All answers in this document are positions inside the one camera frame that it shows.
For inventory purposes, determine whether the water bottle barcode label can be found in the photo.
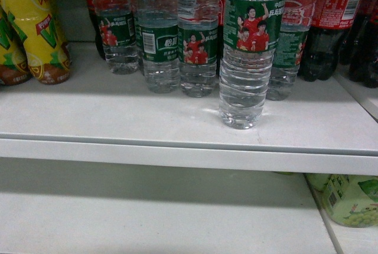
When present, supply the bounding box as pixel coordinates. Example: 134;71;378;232
136;0;180;93

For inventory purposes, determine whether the water bottle right rear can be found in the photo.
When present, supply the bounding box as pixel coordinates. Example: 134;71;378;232
266;0;316;100

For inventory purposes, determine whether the water bottle middle row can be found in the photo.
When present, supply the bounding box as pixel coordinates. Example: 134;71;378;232
178;0;219;97

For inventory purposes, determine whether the white metal shelf board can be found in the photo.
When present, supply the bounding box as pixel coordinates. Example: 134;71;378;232
1;43;377;175

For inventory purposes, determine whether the cola bottle far right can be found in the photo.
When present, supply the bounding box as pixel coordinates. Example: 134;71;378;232
339;0;377;88

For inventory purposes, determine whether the clear water bottle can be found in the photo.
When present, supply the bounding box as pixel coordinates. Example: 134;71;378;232
219;0;285;129

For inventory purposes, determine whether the green grape drink bottle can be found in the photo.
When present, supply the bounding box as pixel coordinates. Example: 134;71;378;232
305;173;377;228

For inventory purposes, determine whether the white lower shelf board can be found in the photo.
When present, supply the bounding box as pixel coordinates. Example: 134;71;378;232
0;190;378;254

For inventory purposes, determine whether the water bottle far left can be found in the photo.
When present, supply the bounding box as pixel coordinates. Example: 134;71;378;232
93;0;139;75

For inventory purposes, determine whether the yellow lemon tea bottle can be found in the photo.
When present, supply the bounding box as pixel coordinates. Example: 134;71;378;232
1;0;71;85

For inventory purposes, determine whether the lemon tea bottle left edge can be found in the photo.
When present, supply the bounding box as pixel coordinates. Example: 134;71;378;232
1;8;32;86

